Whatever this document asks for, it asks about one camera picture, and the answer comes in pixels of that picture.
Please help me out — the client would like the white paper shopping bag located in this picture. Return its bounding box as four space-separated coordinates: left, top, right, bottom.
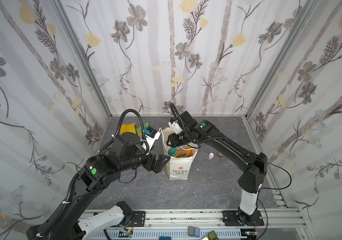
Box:
159 128 198 181

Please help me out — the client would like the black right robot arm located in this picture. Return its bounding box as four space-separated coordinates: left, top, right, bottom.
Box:
166 103 278 226

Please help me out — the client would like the green yellow object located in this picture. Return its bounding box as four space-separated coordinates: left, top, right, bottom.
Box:
200 231 219 240

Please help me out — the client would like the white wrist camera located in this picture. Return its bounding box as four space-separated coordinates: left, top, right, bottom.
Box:
141 127 161 155
168 118 183 135

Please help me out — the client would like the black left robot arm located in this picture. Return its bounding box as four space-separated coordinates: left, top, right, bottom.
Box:
26 109 170 240

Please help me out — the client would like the green snack bag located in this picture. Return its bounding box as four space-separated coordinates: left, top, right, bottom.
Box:
136 126 143 139

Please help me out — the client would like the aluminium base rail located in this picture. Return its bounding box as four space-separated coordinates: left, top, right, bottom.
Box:
80 208 306 240

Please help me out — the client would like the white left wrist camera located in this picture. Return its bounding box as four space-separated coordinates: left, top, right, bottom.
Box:
141 127 161 155

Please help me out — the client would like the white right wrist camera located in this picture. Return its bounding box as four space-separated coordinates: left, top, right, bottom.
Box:
168 118 183 135

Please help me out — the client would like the orange snack pack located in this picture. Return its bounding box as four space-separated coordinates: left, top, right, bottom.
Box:
168 147 194 158

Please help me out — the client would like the yellow chip bag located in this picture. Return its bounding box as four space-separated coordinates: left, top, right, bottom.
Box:
120 123 137 135

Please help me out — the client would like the green yellow snack pack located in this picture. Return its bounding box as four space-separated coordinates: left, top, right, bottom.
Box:
144 122 151 130

